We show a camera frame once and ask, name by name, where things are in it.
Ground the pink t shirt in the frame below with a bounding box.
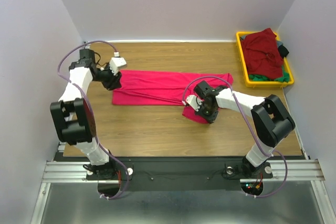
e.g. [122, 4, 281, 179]
[112, 69, 234, 125]

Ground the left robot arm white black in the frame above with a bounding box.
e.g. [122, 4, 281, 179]
[50, 48, 127, 180]

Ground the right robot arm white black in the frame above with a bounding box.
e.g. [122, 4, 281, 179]
[186, 81, 296, 177]

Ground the yellow plastic bin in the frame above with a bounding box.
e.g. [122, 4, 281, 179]
[236, 31, 294, 88]

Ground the dark red t shirt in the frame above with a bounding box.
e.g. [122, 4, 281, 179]
[241, 28, 284, 80]

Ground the green t shirt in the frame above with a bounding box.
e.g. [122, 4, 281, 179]
[247, 65, 290, 82]

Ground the black garment in bin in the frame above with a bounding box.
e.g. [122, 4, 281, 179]
[276, 40, 289, 59]

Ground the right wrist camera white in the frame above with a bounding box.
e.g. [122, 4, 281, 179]
[182, 94, 203, 112]

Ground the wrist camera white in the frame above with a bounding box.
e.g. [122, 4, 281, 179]
[109, 57, 127, 76]
[182, 94, 203, 112]

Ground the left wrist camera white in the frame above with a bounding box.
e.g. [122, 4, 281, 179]
[109, 57, 127, 76]

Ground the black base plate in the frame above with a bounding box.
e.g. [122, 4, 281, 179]
[83, 156, 273, 195]

